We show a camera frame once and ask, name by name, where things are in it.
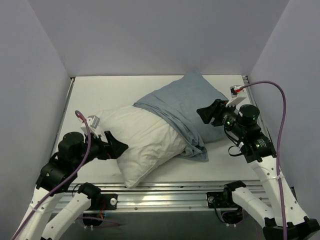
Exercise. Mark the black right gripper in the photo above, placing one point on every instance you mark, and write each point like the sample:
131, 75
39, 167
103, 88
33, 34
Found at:
217, 113

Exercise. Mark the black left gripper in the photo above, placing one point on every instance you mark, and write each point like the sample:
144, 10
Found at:
108, 145

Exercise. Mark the blue pillowcase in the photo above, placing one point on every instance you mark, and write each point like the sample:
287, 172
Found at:
177, 103

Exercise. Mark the white pillow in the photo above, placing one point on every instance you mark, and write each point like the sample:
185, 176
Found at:
151, 141

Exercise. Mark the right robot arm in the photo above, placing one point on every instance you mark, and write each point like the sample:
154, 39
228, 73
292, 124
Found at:
283, 219

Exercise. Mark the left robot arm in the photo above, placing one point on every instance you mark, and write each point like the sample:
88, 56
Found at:
54, 180

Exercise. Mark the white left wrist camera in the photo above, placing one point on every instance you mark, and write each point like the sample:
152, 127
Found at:
93, 125

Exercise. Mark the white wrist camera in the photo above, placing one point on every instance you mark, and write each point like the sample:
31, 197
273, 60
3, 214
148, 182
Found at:
93, 125
238, 94

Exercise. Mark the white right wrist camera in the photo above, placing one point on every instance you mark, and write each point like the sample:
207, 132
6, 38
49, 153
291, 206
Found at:
238, 94

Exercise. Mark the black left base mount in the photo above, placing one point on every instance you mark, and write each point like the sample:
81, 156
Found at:
104, 202

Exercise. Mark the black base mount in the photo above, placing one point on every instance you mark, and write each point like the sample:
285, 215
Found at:
104, 202
220, 200

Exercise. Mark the aluminium front rail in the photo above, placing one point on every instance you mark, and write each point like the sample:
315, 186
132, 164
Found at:
162, 197

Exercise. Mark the aluminium left side rail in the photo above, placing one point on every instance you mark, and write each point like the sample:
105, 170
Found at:
72, 80

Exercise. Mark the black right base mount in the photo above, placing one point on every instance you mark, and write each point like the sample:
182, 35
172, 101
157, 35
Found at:
220, 200

